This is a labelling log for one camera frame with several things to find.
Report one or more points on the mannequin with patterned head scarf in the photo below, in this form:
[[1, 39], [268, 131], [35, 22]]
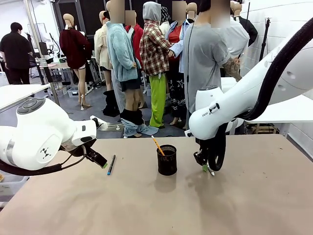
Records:
[[165, 17]]

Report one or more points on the black mesh pen holder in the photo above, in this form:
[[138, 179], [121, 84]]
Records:
[[167, 160]]

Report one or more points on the background work table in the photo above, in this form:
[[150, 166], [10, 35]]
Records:
[[56, 67]]

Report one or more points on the white power strip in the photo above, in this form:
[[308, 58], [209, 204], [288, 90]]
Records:
[[107, 125]]

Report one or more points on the mannequin in maroon sweater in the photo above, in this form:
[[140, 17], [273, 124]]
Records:
[[74, 49]]

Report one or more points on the mannequin in white shirt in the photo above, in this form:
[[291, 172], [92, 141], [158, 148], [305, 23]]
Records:
[[238, 41]]

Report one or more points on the yellow pencil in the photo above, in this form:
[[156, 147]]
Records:
[[157, 145]]

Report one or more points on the mannequin in cream jacket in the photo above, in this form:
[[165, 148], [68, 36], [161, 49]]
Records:
[[101, 46]]

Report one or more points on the mannequin in plaid hooded shirt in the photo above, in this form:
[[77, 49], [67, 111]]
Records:
[[155, 54]]

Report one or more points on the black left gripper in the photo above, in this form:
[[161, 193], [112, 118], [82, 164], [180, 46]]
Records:
[[78, 148]]

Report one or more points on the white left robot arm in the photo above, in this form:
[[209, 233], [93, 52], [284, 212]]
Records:
[[36, 132]]

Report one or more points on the white table with wooden frame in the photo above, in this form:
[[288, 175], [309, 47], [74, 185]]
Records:
[[286, 110]]

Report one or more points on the person in black clothes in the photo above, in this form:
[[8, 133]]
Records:
[[15, 51]]

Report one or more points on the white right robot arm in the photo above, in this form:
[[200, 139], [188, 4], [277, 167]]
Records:
[[244, 102]]

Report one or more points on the mannequin in red top blue shirt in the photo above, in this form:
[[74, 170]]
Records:
[[177, 41]]

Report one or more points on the tattooed forearm of person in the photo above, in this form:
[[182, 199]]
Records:
[[232, 69]]

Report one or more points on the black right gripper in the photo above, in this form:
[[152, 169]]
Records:
[[199, 156]]

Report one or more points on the white side table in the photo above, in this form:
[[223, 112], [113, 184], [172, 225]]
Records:
[[19, 91]]

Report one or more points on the person in grey t-shirt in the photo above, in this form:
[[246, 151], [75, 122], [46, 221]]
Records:
[[203, 56]]

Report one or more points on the black tripod stand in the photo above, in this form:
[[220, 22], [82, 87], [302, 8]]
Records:
[[265, 41]]

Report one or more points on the mannequin in light blue fleece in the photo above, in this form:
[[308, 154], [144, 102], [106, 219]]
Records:
[[121, 54]]

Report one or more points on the black pen with blue cap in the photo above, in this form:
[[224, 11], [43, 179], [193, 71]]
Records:
[[111, 165]]

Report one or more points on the mannequin in red jacket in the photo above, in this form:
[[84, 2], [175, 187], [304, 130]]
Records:
[[137, 36]]

